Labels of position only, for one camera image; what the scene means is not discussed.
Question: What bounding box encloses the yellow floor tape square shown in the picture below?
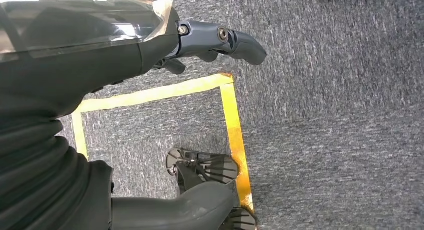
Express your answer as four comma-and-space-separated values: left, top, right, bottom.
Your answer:
71, 73, 256, 216

